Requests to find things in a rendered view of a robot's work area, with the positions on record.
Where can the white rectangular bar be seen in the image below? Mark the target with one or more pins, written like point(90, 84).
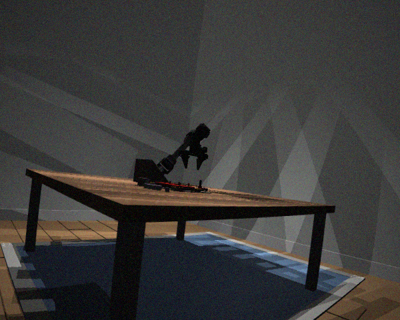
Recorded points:
point(154, 187)

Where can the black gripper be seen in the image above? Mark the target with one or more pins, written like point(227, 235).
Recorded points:
point(184, 154)

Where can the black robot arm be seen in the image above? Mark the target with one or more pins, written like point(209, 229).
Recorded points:
point(195, 135)

